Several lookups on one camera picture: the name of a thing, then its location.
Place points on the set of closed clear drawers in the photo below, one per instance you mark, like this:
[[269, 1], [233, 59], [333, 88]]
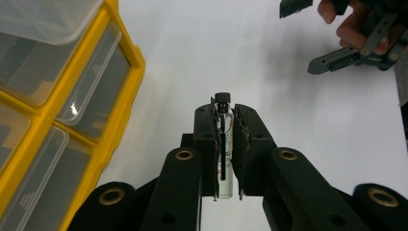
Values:
[[93, 89]]

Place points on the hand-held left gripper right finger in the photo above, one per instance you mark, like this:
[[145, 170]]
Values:
[[253, 138]]

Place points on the small glass vial black cap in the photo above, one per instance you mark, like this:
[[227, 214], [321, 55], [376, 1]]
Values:
[[223, 97]]

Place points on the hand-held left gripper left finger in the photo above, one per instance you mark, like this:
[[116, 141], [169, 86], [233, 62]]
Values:
[[208, 134]]

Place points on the pulled-out clear plastic drawer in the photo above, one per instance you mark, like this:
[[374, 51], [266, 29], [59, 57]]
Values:
[[35, 54]]

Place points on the white table sheet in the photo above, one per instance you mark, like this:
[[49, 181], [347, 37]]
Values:
[[288, 112]]

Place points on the yellow plastic organizer cabinet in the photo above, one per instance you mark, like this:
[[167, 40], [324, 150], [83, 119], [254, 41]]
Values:
[[128, 83]]

